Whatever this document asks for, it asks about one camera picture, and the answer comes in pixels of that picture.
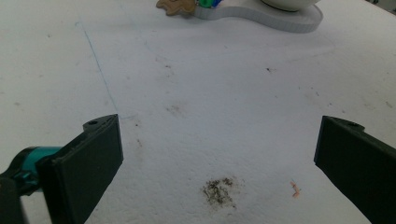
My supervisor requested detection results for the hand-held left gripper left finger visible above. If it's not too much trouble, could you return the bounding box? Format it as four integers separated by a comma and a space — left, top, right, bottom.
35, 114, 124, 224

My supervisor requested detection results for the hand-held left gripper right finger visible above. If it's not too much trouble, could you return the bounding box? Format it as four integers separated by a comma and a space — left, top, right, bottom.
313, 115, 396, 224

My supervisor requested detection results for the white key stand with pole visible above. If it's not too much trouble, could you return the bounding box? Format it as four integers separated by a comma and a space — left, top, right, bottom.
193, 0, 324, 34

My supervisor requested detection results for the brown leather keychain green strap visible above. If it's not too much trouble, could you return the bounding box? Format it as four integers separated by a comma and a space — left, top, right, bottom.
155, 0, 198, 17

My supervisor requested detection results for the key bundle with colourful tags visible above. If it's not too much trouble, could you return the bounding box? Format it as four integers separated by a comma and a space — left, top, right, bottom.
198, 0, 222, 9

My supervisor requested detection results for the small orange scrap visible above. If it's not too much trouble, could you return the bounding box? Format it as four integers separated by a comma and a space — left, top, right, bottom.
289, 181, 303, 199

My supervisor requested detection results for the white foam mat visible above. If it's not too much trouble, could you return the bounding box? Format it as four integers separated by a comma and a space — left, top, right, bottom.
0, 0, 396, 224

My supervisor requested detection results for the cream egg-shaped bowl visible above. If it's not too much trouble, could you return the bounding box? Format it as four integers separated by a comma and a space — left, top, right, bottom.
260, 0, 321, 13

